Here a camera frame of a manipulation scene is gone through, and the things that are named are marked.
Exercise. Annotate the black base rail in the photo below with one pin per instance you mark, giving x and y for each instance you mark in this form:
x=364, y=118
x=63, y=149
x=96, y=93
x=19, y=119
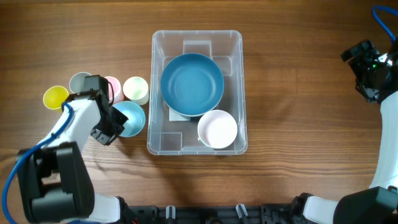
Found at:
x=263, y=214

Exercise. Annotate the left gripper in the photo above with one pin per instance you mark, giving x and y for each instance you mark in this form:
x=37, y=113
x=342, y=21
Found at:
x=105, y=138

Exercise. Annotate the grey cup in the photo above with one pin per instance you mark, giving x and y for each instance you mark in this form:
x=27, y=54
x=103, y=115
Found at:
x=76, y=84

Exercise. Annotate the pink cup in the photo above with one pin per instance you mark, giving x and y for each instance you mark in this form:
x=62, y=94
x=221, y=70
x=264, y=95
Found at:
x=115, y=90

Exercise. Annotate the light blue bowl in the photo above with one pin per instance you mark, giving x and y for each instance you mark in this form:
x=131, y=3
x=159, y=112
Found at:
x=136, y=118

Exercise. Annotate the yellow cup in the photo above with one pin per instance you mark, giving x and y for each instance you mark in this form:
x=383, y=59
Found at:
x=54, y=97

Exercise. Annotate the dark blue bowl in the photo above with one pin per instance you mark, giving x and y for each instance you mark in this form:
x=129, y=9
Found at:
x=192, y=84

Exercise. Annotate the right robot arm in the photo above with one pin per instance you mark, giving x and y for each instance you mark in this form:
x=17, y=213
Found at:
x=378, y=203

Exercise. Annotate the mint green bowl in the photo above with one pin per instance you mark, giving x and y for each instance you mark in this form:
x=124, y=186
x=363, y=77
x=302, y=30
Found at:
x=204, y=143

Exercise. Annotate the pink bowl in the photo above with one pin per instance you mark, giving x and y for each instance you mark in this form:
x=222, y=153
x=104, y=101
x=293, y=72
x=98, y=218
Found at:
x=217, y=129

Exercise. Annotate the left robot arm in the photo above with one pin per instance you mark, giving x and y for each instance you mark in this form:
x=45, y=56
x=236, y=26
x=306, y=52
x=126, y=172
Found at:
x=54, y=183

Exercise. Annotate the clear plastic storage container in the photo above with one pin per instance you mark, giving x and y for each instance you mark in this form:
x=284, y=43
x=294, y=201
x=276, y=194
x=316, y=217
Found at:
x=176, y=138

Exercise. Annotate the white label in container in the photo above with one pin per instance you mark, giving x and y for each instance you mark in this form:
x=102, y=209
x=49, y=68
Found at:
x=173, y=116

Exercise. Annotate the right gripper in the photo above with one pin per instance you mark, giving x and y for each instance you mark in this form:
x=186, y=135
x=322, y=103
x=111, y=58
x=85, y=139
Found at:
x=367, y=56

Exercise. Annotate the cream cup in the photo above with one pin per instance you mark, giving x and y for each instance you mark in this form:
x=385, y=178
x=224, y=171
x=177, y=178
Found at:
x=136, y=89

